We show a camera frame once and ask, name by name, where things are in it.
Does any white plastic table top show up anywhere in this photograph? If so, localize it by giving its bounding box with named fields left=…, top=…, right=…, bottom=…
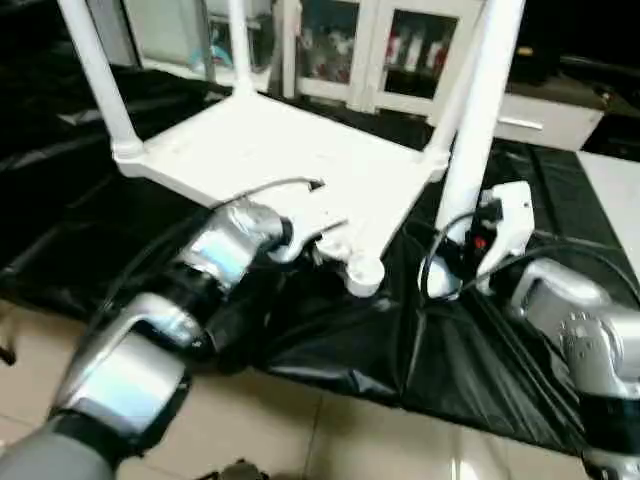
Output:
left=112, top=93, right=451, bottom=297

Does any white plastic table leg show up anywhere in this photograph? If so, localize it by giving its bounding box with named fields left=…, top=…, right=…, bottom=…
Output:
left=427, top=0, right=527, bottom=301
left=424, top=0, right=496, bottom=169
left=57, top=0, right=145, bottom=157
left=227, top=0, right=257, bottom=100

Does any black work mat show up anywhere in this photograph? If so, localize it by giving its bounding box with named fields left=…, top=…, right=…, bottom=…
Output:
left=0, top=62, right=640, bottom=454

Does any white drawer unit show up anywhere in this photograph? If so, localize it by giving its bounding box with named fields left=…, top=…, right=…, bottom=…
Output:
left=492, top=92, right=607, bottom=152

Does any black desk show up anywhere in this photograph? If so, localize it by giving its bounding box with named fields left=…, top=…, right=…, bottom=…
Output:
left=558, top=53, right=640, bottom=162

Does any black speaker box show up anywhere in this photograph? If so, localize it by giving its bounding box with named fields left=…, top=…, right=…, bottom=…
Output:
left=509, top=0, right=562, bottom=85

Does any white glass door cabinet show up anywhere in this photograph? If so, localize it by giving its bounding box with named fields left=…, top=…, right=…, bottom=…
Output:
left=279, top=0, right=482, bottom=122

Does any teal plastic bag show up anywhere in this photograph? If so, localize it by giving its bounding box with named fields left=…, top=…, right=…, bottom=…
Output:
left=191, top=43, right=235, bottom=70

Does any metal framed glass panel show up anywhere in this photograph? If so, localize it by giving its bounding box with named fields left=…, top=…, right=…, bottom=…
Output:
left=94, top=0, right=145, bottom=69

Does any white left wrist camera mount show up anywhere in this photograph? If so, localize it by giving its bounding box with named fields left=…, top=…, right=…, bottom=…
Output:
left=264, top=198, right=351, bottom=265

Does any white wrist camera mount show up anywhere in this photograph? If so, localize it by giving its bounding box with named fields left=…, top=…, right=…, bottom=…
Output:
left=264, top=198, right=351, bottom=265
left=473, top=180, right=535, bottom=295

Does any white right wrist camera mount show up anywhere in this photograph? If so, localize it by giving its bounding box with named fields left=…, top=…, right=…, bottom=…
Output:
left=473, top=180, right=535, bottom=295

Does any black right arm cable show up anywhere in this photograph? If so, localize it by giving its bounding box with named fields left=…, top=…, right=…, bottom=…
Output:
left=418, top=209, right=640, bottom=302

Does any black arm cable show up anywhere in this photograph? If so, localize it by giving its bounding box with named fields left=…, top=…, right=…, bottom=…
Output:
left=418, top=209, right=640, bottom=302
left=87, top=176, right=327, bottom=351

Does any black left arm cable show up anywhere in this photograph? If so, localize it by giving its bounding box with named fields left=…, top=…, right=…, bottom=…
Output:
left=87, top=176, right=327, bottom=351

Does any glass tank with dark frame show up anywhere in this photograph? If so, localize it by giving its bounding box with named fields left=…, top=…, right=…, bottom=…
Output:
left=207, top=13, right=282, bottom=76

